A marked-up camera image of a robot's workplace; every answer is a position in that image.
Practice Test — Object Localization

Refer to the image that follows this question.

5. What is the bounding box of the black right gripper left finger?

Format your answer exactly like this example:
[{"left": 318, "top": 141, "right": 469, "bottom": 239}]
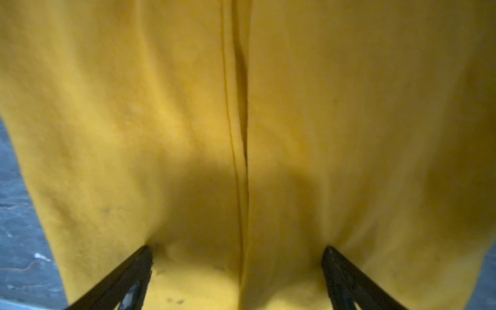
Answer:
[{"left": 67, "top": 245, "right": 153, "bottom": 310}]

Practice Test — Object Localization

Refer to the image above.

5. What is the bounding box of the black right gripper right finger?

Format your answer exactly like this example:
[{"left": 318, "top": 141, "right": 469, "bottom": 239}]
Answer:
[{"left": 321, "top": 246, "right": 406, "bottom": 310}]

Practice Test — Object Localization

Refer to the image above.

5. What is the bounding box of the yellow t-shirt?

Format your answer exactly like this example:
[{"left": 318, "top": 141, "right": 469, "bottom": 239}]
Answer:
[{"left": 1, "top": 1, "right": 495, "bottom": 309}]

